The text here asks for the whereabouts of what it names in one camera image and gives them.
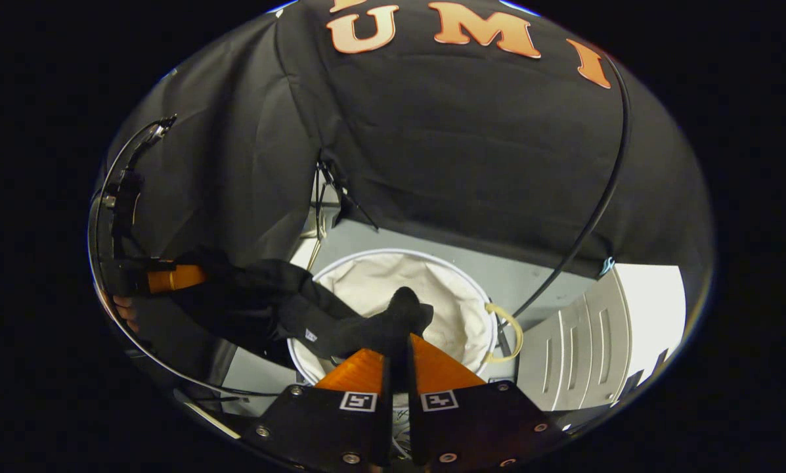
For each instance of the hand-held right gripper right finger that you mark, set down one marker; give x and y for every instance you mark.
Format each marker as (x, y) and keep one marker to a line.
(484, 427)

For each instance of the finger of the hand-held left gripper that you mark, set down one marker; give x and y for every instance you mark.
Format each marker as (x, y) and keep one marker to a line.
(176, 278)

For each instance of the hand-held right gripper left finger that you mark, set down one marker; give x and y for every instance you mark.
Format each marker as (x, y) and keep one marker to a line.
(314, 427)

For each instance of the black jacket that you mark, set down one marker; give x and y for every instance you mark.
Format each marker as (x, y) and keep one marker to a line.
(268, 302)

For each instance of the white laundry hamper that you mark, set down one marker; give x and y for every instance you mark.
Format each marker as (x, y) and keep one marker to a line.
(379, 276)

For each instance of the black clothes rack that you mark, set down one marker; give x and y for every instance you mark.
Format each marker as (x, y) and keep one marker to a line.
(597, 222)

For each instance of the white ribbed panel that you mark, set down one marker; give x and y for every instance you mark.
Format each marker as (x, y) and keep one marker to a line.
(583, 341)

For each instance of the black folding stand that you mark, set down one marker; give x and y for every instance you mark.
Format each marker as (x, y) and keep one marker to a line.
(345, 200)

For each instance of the black backdrop cloth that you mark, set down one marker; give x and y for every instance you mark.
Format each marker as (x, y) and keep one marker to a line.
(465, 144)

